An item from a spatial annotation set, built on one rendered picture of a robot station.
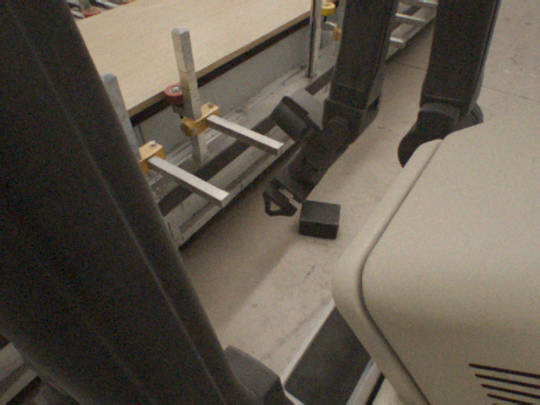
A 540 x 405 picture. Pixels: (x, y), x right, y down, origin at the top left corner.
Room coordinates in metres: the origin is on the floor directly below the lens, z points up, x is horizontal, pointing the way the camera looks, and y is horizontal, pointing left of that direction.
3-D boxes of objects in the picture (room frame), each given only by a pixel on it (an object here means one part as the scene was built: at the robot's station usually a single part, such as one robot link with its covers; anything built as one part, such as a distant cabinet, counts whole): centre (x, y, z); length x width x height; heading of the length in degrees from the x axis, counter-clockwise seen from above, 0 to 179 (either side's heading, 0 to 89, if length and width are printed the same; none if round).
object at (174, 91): (1.12, 0.32, 0.85); 0.08 x 0.08 x 0.11
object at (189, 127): (1.04, 0.24, 0.84); 0.14 x 0.06 x 0.05; 145
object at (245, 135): (1.01, 0.16, 0.84); 0.43 x 0.03 x 0.04; 55
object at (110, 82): (0.82, 0.39, 0.87); 0.04 x 0.04 x 0.48; 55
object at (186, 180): (0.80, 0.30, 0.83); 0.43 x 0.03 x 0.04; 55
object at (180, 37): (1.03, 0.25, 0.90); 0.04 x 0.04 x 0.48; 55
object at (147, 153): (0.84, 0.38, 0.83); 0.14 x 0.06 x 0.05; 145
